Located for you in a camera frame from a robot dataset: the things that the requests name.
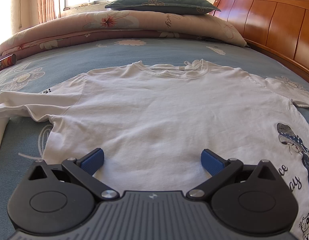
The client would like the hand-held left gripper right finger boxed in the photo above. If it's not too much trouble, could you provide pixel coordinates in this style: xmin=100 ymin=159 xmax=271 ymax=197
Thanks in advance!
xmin=186 ymin=149 xmax=280 ymax=201

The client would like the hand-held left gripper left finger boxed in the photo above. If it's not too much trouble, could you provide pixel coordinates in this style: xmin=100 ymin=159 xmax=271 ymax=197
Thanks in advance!
xmin=28 ymin=148 xmax=120 ymax=201

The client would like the white printed t-shirt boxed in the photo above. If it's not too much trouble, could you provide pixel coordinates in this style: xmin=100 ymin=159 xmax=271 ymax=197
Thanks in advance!
xmin=0 ymin=59 xmax=309 ymax=240

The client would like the wooden headboard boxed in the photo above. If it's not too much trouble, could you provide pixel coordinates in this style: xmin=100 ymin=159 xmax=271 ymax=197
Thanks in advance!
xmin=213 ymin=0 xmax=309 ymax=80

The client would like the red chips can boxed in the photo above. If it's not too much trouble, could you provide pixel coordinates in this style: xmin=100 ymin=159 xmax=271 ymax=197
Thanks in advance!
xmin=0 ymin=53 xmax=17 ymax=73

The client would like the pink floral quilt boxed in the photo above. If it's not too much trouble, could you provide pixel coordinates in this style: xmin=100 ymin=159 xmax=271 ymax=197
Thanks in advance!
xmin=0 ymin=10 xmax=247 ymax=58

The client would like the striped orange curtain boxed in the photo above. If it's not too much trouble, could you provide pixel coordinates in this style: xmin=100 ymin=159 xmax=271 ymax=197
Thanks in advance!
xmin=37 ymin=0 xmax=66 ymax=24

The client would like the green pillow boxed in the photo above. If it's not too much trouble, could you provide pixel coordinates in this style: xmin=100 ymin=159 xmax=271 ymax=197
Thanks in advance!
xmin=105 ymin=0 xmax=221 ymax=15

